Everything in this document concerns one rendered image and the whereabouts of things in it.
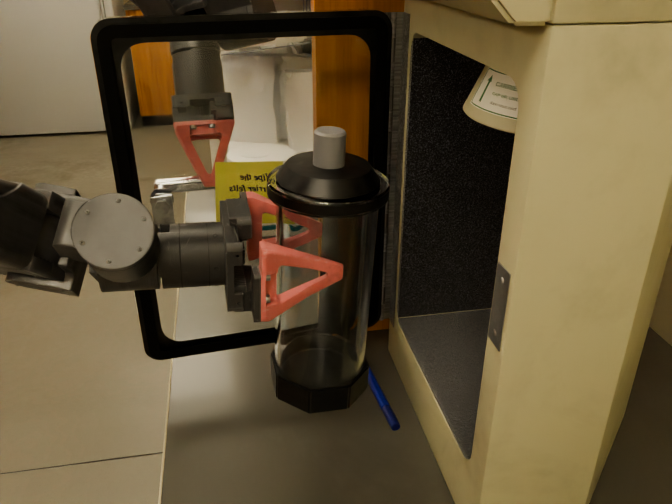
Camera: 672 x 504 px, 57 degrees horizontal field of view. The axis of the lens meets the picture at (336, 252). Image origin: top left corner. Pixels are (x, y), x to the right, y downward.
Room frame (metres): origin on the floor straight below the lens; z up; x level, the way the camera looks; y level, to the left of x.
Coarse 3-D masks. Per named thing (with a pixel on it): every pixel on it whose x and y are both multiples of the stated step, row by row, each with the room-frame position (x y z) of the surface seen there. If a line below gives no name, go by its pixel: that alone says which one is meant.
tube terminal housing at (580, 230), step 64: (576, 0) 0.40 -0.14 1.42; (640, 0) 0.41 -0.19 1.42; (512, 64) 0.44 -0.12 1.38; (576, 64) 0.40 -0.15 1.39; (640, 64) 0.41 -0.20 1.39; (576, 128) 0.40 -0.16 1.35; (640, 128) 0.41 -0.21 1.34; (512, 192) 0.42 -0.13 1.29; (576, 192) 0.40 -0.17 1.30; (640, 192) 0.41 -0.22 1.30; (512, 256) 0.40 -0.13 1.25; (576, 256) 0.40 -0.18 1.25; (640, 256) 0.41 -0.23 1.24; (512, 320) 0.40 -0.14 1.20; (576, 320) 0.41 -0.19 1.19; (640, 320) 0.47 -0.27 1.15; (512, 384) 0.40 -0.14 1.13; (576, 384) 0.41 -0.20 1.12; (448, 448) 0.47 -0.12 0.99; (512, 448) 0.40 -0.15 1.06; (576, 448) 0.41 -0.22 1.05
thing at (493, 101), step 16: (480, 80) 0.55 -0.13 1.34; (496, 80) 0.52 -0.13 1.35; (512, 80) 0.51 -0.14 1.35; (480, 96) 0.53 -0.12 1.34; (496, 96) 0.51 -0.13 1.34; (512, 96) 0.50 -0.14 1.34; (480, 112) 0.52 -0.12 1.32; (496, 112) 0.51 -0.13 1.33; (512, 112) 0.49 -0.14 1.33; (496, 128) 0.50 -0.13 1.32; (512, 128) 0.49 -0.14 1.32
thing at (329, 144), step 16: (320, 128) 0.51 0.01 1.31; (336, 128) 0.52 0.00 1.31; (320, 144) 0.50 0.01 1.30; (336, 144) 0.50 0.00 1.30; (288, 160) 0.52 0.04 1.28; (304, 160) 0.52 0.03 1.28; (320, 160) 0.50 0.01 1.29; (336, 160) 0.50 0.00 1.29; (352, 160) 0.52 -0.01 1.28; (288, 176) 0.49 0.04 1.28; (304, 176) 0.48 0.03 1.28; (320, 176) 0.48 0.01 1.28; (336, 176) 0.48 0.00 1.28; (352, 176) 0.48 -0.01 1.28; (368, 176) 0.49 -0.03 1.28; (304, 192) 0.47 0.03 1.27; (320, 192) 0.47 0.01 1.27; (336, 192) 0.47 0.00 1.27; (352, 192) 0.47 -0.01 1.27; (368, 192) 0.48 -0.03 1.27
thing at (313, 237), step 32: (288, 192) 0.48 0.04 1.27; (384, 192) 0.49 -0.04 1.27; (288, 224) 0.48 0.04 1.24; (320, 224) 0.47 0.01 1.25; (352, 224) 0.47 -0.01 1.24; (320, 256) 0.47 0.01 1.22; (352, 256) 0.47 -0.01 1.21; (288, 288) 0.48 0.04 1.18; (352, 288) 0.47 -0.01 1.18; (288, 320) 0.48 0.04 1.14; (320, 320) 0.47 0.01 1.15; (352, 320) 0.48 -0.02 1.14; (288, 352) 0.48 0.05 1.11; (320, 352) 0.47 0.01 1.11; (352, 352) 0.48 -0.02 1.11; (320, 384) 0.47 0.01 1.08
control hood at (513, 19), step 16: (432, 0) 0.53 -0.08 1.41; (448, 0) 0.49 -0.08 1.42; (464, 0) 0.44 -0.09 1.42; (480, 0) 0.41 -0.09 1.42; (496, 0) 0.39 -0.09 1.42; (512, 0) 0.39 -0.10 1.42; (528, 0) 0.39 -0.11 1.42; (544, 0) 0.39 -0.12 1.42; (496, 16) 0.41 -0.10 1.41; (512, 16) 0.39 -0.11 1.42; (528, 16) 0.39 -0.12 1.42; (544, 16) 0.39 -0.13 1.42
